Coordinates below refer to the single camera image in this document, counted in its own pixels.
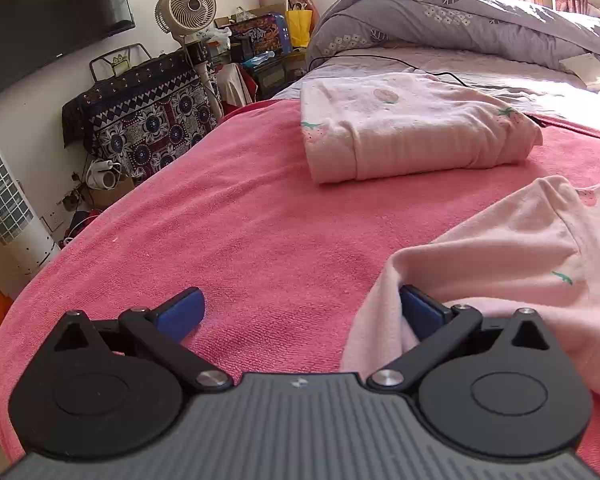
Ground black wall television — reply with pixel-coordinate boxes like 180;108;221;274
0;0;136;102

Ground yellow paper bag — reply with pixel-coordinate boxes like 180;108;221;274
285;2;314;49

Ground black wire rack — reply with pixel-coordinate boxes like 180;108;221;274
89;43;152;84

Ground dark patterned cover cloth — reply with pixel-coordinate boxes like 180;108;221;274
61;52;222;181

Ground black cable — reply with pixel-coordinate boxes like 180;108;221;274
307;54;546;126

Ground white tower fan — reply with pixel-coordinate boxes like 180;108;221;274
0;105;62;277

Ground white wall socket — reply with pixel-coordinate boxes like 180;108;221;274
41;210;67;234

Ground beige round fan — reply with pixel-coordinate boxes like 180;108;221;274
154;0;227;117

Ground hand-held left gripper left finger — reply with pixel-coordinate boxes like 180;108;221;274
52;286;233;395

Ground grey floral quilt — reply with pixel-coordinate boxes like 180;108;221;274
307;0;600;68

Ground pink terry blanket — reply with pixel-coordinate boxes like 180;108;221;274
0;97;600;461

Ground folded pink strawberry pants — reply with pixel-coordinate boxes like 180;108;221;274
300;72;545;184

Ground white hair dryer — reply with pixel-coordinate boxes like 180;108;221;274
85;158;124;191

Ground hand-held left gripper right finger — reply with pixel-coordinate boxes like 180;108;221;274
367;284;551;392

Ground colourful printed box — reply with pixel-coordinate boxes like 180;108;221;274
227;12;294;58

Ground pink strawberry print shirt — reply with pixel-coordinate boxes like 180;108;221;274
340;175;600;461

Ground white paper sheet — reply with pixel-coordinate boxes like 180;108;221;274
560;52;600;92

